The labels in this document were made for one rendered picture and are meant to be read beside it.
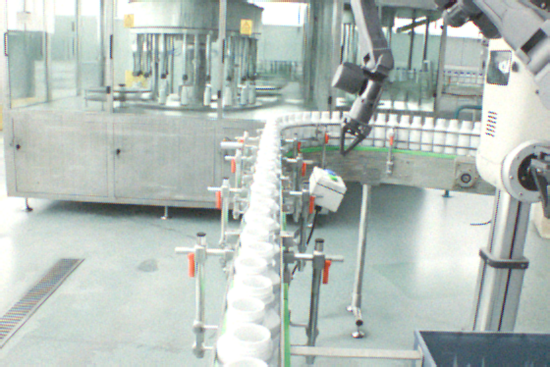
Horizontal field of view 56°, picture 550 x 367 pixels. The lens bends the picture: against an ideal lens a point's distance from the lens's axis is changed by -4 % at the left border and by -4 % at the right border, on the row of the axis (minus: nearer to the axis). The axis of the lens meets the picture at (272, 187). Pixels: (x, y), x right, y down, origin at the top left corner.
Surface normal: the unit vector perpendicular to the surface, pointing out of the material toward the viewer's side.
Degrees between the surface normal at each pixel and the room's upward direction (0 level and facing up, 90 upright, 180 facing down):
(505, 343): 90
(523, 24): 94
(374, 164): 90
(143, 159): 90
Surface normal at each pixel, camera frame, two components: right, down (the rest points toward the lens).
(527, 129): -0.02, 0.41
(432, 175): -0.32, 0.21
